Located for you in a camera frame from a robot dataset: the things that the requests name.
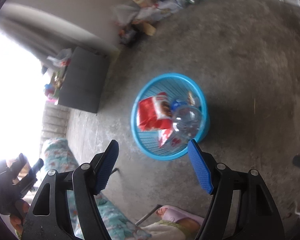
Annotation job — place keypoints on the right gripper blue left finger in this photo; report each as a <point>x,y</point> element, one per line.
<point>105,166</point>

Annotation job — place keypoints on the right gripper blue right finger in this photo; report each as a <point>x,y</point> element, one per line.
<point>199,165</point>

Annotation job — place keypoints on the clear Pepsi plastic bottle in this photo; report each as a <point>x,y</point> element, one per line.
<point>186,119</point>

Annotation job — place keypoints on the red white paper snack bag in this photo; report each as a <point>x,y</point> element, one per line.
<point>154,114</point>

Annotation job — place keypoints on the blue plastic trash basket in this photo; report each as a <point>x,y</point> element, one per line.
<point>176,86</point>

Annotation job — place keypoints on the floral turquoise quilt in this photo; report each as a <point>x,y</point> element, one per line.
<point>92,216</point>

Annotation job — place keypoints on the grey cabinet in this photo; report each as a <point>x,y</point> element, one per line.
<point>84,81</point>

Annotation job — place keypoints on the grey right curtain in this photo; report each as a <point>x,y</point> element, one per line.
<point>46,35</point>

